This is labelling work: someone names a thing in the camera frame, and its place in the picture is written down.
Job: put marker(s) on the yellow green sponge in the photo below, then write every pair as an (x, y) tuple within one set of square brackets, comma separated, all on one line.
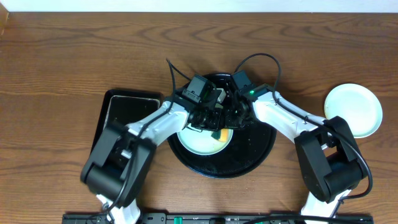
[(221, 135)]

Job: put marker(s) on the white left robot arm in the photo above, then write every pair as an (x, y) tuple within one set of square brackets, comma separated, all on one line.
[(119, 162)]

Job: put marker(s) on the light blue plate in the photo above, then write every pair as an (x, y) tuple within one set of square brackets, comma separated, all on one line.
[(200, 142), (357, 105)]

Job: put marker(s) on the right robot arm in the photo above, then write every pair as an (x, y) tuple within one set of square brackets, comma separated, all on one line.
[(329, 158)]

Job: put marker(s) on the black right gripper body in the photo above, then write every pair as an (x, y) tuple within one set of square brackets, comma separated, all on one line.
[(234, 118)]

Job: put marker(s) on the black round tray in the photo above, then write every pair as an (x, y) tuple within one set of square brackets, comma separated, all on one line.
[(249, 146)]

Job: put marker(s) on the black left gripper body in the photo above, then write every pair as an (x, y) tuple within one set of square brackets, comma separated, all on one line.
[(205, 120)]

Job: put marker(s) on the black rectangular tray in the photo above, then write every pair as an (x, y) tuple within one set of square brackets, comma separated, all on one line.
[(126, 106)]

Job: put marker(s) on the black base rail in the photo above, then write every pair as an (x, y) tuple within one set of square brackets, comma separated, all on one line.
[(162, 218)]

